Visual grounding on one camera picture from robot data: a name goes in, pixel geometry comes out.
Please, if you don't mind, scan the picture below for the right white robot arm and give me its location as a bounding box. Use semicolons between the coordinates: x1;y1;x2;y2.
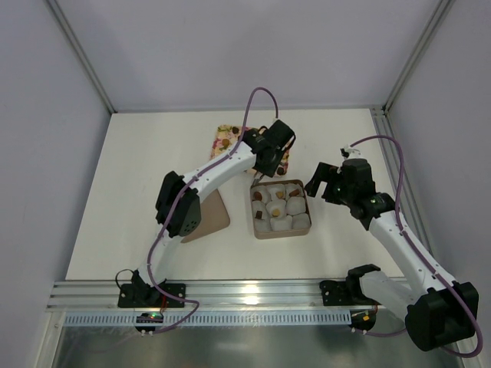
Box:
305;159;483;357

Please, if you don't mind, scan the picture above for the aluminium rail frame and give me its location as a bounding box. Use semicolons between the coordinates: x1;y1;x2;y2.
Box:
45;278;460;314

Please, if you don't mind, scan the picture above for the tan square tin lid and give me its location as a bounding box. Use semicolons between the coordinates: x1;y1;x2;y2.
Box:
182;189;230;243

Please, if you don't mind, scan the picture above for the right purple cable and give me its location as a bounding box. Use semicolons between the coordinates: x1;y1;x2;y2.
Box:
339;134;483;357

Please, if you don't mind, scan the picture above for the floral pattern tray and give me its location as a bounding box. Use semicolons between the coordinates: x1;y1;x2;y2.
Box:
209;124;290;177

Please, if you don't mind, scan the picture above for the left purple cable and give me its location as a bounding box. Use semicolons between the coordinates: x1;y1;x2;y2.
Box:
147;87;280;334

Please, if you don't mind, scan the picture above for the tan square tin box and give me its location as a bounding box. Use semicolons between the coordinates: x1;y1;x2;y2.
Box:
249;179;312;240

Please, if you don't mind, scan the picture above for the purple cable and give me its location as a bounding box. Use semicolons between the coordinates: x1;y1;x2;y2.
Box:
339;134;483;357
147;87;280;334

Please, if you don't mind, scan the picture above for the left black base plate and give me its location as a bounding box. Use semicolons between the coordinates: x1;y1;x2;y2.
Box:
117;284;185;309

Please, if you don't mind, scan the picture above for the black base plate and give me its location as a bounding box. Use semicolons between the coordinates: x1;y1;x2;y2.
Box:
117;284;185;309
319;280;377;307

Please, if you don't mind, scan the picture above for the slotted grey cable duct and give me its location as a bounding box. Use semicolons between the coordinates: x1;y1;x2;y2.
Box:
63;310;351;327

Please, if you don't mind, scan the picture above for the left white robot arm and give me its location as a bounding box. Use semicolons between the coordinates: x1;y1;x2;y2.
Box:
129;119;296;307

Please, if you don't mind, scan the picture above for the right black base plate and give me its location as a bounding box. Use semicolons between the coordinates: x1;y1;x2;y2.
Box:
319;280;377;307

